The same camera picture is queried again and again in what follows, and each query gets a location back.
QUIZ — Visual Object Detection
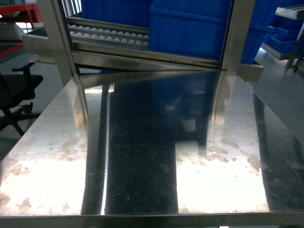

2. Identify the large blue plastic crate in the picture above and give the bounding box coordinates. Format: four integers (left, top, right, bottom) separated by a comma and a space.
149, 0, 280, 64

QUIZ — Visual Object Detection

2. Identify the steel roller rack frame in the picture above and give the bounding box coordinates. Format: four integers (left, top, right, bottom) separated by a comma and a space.
22, 0, 264, 84

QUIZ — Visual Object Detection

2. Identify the red metal frame table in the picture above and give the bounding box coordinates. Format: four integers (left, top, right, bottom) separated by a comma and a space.
0, 0, 42, 57

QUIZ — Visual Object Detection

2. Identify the black office chair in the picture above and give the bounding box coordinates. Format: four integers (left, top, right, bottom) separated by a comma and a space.
0, 62, 43, 136

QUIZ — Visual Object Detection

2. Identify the steel shelving rack with bins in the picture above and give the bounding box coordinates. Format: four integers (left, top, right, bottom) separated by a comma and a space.
261, 4, 304, 72

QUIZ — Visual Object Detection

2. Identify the blue crate behind left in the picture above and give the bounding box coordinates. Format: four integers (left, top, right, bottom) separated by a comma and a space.
81, 0, 153, 28

